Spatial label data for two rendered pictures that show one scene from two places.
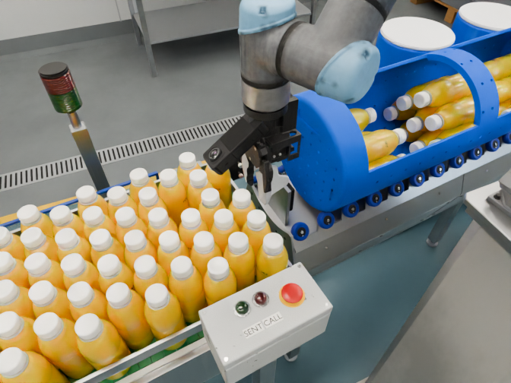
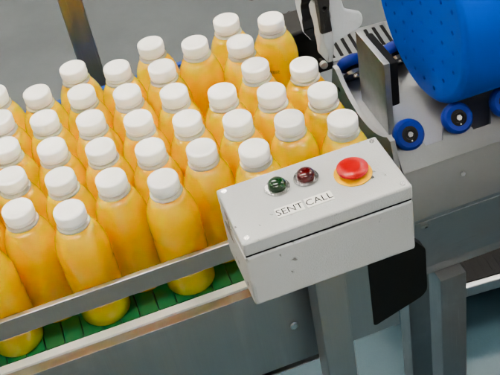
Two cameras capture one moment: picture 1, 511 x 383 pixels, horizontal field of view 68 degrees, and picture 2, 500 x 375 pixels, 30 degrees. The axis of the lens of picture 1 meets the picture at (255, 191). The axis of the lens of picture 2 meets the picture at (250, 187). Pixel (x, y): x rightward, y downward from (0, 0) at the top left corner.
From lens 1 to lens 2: 0.53 m
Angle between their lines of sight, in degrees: 14
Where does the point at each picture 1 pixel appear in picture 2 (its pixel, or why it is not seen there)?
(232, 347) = (257, 226)
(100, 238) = (91, 119)
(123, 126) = not seen: hidden behind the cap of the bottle
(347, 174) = (467, 18)
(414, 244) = not seen: outside the picture
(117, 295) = (110, 180)
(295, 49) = not seen: outside the picture
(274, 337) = (318, 217)
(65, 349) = (39, 251)
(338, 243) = (486, 168)
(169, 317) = (181, 218)
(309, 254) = (430, 181)
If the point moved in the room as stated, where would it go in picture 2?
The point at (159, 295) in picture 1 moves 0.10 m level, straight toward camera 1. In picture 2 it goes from (166, 181) to (187, 233)
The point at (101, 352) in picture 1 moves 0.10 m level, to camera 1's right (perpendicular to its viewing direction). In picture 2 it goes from (85, 256) to (164, 257)
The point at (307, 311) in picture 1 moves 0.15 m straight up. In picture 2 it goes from (372, 190) to (361, 79)
